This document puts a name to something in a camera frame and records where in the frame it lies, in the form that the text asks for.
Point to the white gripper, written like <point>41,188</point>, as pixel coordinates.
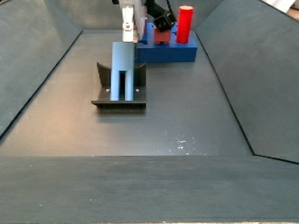
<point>130,27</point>

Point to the light blue square-circle object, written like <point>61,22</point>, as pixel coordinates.
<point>124,63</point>

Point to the black curved fixture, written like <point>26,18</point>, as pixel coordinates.
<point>103,102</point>

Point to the red pentagon peg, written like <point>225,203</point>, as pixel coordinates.
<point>162,37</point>

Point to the red hexagonal peg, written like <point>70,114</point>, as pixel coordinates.
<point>185,23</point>

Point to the blue shape sorter base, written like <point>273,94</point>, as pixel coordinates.
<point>162,53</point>

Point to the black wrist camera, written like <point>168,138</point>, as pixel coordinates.
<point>164,17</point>

